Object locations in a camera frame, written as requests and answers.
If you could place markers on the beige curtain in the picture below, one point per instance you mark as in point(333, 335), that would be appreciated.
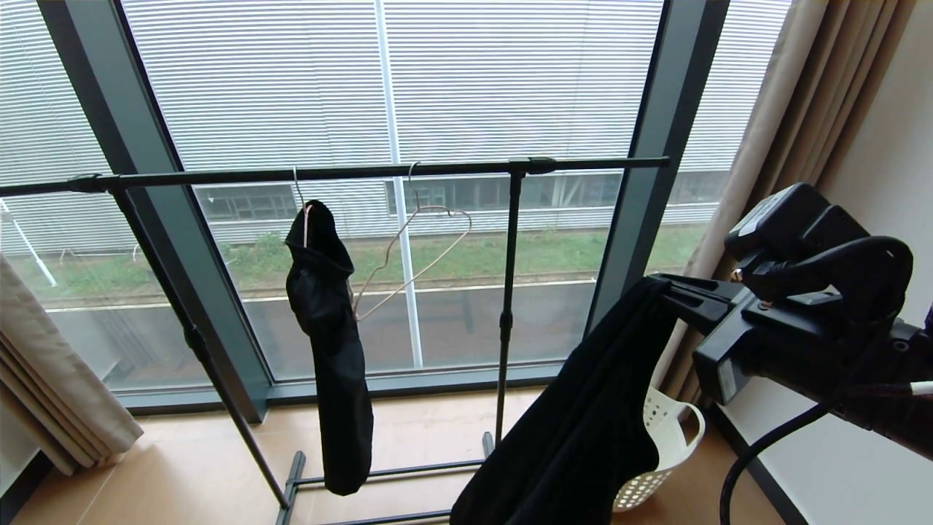
point(802, 95)
point(51, 379)

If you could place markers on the pink clothes hanger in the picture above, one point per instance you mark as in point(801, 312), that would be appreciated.
point(297, 186)
point(386, 255)

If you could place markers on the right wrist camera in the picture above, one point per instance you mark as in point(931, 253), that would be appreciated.
point(794, 226)

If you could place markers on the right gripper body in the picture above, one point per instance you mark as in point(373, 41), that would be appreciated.
point(787, 350)

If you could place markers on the white laundry basket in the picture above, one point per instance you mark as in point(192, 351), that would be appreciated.
point(667, 437)

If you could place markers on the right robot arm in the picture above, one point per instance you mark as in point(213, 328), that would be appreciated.
point(911, 408)

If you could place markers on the window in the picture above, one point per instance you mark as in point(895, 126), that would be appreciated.
point(510, 87)

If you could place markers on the black clothes rack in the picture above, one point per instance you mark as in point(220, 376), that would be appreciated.
point(219, 176)

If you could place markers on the black short-sleeved shirt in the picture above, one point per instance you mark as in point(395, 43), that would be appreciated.
point(583, 423)

